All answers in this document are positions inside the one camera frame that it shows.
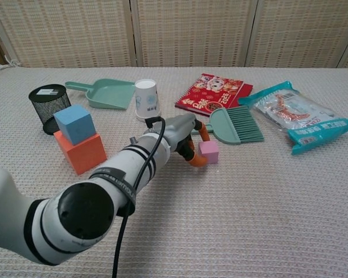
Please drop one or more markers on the pink foam cube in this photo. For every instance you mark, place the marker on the pink foam cube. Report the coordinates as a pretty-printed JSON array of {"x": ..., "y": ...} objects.
[{"x": 210, "y": 152}]

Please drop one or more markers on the teal and clear snack bag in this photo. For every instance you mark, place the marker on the teal and clear snack bag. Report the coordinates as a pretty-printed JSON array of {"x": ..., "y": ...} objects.
[{"x": 301, "y": 116}]

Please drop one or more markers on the green hand brush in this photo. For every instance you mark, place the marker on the green hand brush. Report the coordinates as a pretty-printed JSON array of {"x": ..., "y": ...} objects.
[{"x": 232, "y": 127}]

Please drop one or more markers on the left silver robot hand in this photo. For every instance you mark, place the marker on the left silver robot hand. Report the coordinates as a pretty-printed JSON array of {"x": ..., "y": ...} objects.
[{"x": 179, "y": 130}]

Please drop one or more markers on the white paper cup stack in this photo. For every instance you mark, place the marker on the white paper cup stack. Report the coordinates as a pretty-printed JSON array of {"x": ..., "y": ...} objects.
[{"x": 146, "y": 98}]

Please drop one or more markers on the red spiral desk calendar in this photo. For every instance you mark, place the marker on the red spiral desk calendar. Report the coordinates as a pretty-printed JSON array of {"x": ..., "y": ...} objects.
[{"x": 211, "y": 94}]

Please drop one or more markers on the orange foam cube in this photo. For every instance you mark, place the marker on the orange foam cube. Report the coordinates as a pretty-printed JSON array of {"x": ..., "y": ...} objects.
[{"x": 85, "y": 155}]

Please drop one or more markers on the blue foam cube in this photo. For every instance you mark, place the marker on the blue foam cube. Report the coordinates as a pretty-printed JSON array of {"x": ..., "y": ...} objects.
[{"x": 75, "y": 124}]

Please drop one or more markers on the woven bamboo folding screen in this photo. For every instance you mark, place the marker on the woven bamboo folding screen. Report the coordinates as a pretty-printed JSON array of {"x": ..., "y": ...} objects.
[{"x": 191, "y": 32}]

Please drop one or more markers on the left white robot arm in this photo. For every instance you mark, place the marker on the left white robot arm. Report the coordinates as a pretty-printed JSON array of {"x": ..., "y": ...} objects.
[{"x": 81, "y": 208}]

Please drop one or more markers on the green plastic dustpan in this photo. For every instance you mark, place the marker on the green plastic dustpan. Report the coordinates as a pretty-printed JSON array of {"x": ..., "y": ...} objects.
[{"x": 110, "y": 95}]

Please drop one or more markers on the beige woven tablecloth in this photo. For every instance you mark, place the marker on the beige woven tablecloth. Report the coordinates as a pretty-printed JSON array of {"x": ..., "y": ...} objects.
[{"x": 235, "y": 217}]

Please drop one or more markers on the black mesh pen holder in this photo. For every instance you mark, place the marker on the black mesh pen holder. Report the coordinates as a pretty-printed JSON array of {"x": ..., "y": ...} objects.
[{"x": 43, "y": 104}]

